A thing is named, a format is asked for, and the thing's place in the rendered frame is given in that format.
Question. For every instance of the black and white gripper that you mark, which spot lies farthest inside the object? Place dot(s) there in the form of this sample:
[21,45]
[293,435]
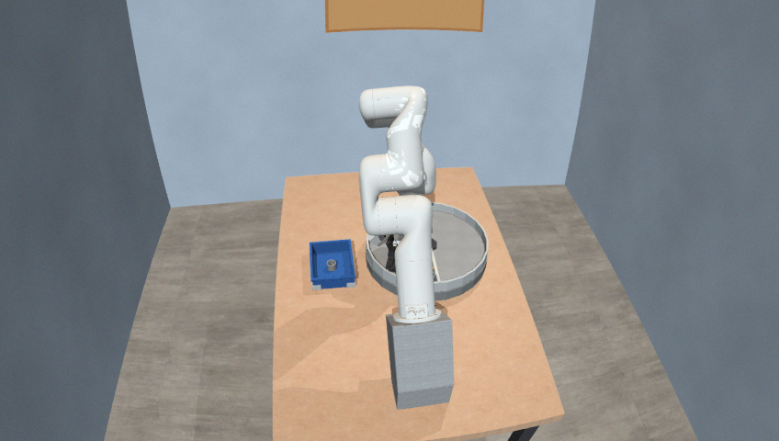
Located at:
[392,242]

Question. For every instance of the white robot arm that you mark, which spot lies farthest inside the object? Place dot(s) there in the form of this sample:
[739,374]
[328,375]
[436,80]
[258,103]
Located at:
[402,109]

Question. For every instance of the blue crate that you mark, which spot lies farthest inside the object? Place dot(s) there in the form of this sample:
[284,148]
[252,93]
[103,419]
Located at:
[344,276]

